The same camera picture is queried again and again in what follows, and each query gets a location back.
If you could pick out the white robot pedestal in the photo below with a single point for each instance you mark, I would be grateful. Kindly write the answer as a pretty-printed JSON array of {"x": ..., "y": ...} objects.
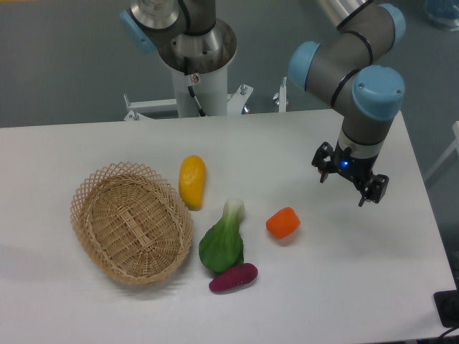
[{"x": 196, "y": 95}]

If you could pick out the white frame at right edge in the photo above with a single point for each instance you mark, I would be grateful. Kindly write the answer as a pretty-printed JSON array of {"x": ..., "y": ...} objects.
[{"x": 445, "y": 160}]

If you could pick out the woven wicker basket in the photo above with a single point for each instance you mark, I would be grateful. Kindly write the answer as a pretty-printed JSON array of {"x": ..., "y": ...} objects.
[{"x": 132, "y": 223}]

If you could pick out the purple toy sweet potato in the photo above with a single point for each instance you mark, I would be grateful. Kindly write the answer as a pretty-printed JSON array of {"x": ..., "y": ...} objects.
[{"x": 236, "y": 276}]

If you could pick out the green toy bok choy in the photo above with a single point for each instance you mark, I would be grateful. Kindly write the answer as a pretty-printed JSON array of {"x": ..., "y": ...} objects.
[{"x": 222, "y": 246}]

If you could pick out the black device at table edge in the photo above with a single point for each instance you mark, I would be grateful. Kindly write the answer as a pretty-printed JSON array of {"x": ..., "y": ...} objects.
[{"x": 447, "y": 307}]

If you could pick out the yellow toy mango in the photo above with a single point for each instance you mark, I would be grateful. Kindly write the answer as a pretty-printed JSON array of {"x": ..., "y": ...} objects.
[{"x": 192, "y": 179}]

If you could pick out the orange toy fruit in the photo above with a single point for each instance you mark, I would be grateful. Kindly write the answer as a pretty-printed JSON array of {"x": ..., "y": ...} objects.
[{"x": 283, "y": 223}]

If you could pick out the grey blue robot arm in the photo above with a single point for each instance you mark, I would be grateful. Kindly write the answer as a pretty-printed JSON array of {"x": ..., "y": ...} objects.
[{"x": 197, "y": 47}]

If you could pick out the blue object top right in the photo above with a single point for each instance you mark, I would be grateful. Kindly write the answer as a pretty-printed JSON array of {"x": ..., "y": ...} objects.
[{"x": 442, "y": 13}]

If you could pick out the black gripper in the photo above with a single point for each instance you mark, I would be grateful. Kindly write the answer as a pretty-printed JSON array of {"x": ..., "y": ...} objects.
[{"x": 356, "y": 170}]

